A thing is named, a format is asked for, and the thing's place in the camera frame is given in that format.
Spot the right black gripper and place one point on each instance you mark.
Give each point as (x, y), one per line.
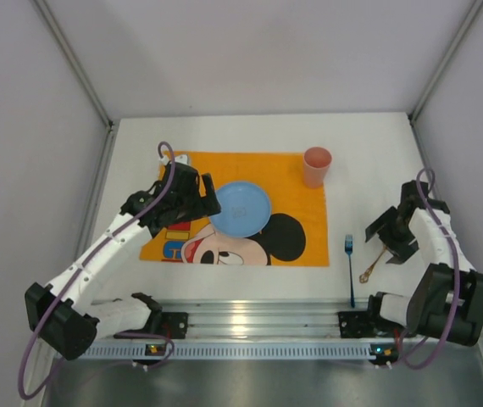
(392, 235)

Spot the light blue plate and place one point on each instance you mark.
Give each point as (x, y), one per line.
(245, 209)

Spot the orange Mickey Mouse placemat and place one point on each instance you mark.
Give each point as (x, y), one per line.
(295, 235)

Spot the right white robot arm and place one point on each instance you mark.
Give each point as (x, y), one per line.
(448, 300)

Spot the gold ornate spoon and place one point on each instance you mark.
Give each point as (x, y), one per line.
(365, 276)

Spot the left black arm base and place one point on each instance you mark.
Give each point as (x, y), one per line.
(172, 325)

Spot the blue metal fork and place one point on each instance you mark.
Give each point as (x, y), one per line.
(348, 249)

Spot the perforated cable duct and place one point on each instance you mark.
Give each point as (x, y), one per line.
(183, 350)

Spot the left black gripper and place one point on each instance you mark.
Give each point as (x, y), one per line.
(197, 196)

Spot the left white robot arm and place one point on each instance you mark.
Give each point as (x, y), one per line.
(64, 314)

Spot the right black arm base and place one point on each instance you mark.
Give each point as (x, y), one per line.
(359, 324)

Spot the aluminium mounting rail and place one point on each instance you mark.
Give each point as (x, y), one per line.
(241, 319)

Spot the pink plastic cup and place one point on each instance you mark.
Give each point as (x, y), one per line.
(316, 163)

